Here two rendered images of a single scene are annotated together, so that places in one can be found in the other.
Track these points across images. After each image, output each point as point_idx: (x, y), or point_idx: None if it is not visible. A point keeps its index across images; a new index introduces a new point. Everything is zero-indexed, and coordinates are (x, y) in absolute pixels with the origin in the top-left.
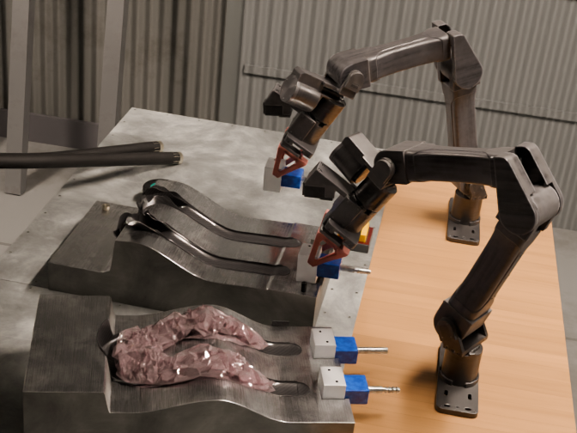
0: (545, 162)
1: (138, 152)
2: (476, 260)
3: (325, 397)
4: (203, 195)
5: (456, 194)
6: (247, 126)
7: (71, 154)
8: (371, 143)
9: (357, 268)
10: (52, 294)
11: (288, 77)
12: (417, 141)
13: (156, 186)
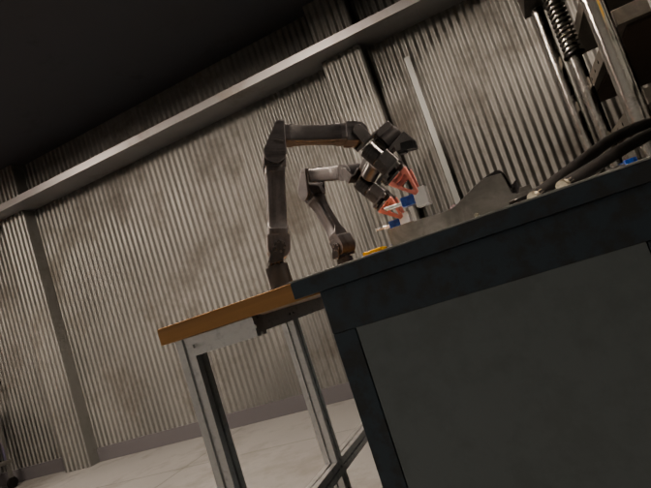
0: (299, 177)
1: (557, 172)
2: (333, 213)
3: None
4: (470, 190)
5: (287, 262)
6: (475, 217)
7: (590, 147)
8: (360, 164)
9: (382, 227)
10: None
11: (394, 127)
12: (340, 165)
13: (494, 171)
